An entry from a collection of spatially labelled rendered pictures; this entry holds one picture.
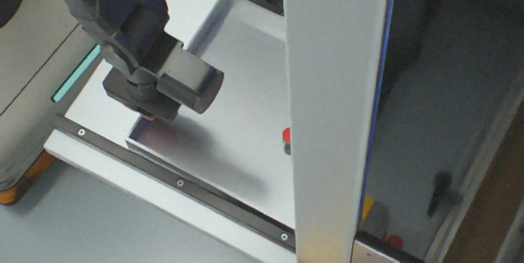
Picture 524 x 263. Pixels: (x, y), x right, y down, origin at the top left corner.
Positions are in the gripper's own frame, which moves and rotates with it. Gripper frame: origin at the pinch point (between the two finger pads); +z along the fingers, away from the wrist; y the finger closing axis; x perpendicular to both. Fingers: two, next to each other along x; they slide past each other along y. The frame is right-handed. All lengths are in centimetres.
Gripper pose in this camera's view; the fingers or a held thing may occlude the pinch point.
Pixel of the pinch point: (154, 110)
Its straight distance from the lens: 131.3
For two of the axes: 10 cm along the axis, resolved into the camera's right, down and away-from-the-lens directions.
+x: 4.9, -8.1, 3.3
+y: 8.7, 4.6, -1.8
